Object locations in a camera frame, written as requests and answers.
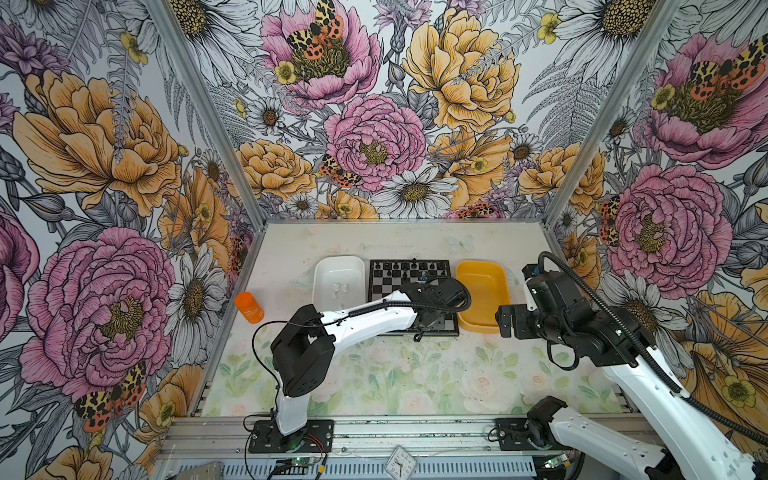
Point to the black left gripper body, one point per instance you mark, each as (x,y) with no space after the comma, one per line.
(436,324)

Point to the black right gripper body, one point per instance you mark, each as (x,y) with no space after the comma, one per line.
(532,324)

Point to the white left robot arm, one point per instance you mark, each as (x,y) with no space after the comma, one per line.
(304,349)

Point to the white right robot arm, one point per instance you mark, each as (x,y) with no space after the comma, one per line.
(694,444)

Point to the black white chessboard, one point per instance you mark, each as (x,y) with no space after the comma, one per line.
(385,276)

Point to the yellow plastic tub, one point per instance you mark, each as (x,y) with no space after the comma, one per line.
(487,285)

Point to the white plastic tub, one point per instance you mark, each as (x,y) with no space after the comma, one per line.
(339,283)

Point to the white analog clock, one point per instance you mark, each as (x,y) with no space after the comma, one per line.
(401,465)

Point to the orange pill bottle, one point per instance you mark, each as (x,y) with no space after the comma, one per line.
(249,307)

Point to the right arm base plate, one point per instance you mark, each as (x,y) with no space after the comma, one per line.
(516,434)

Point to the aluminium front rail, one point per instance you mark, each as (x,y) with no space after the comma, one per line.
(354,436)

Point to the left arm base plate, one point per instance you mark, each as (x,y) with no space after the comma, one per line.
(315,437)

